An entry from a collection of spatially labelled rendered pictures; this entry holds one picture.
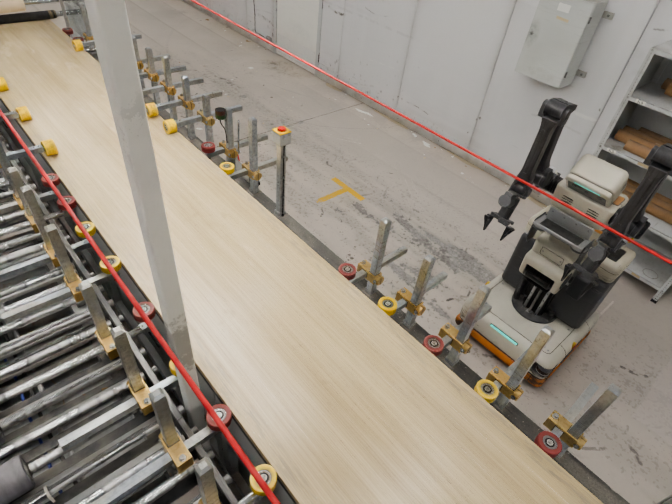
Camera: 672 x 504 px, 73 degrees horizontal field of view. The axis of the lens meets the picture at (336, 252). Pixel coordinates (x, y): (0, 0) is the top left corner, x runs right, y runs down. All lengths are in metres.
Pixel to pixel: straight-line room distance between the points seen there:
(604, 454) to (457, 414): 1.48
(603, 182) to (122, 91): 1.90
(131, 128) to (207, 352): 0.99
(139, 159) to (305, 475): 1.01
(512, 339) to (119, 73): 2.48
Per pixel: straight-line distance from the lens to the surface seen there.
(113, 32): 0.89
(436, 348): 1.82
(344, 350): 1.74
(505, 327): 2.90
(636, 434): 3.24
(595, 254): 2.07
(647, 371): 3.59
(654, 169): 1.99
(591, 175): 2.29
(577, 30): 3.99
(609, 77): 4.19
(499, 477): 1.65
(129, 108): 0.94
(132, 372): 1.67
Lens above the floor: 2.31
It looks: 42 degrees down
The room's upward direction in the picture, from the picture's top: 8 degrees clockwise
